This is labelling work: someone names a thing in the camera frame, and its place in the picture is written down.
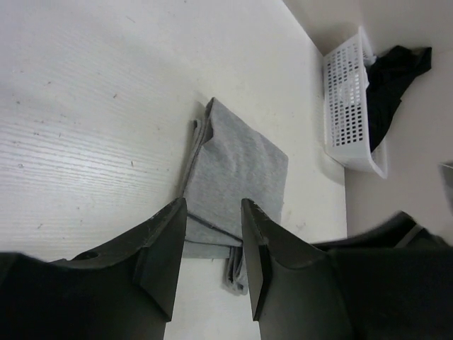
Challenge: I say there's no grey tank top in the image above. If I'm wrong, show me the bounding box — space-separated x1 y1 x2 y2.
180 98 289 295

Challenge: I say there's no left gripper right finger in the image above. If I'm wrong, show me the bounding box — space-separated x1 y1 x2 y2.
240 198 358 340

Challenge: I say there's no white plastic laundry basket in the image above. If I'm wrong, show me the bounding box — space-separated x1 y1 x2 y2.
323 27 388 179

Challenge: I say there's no black tank top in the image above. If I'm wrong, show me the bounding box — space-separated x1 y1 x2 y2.
366 45 432 152

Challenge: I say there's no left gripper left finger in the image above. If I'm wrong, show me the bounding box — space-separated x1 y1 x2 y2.
1 198 187 339

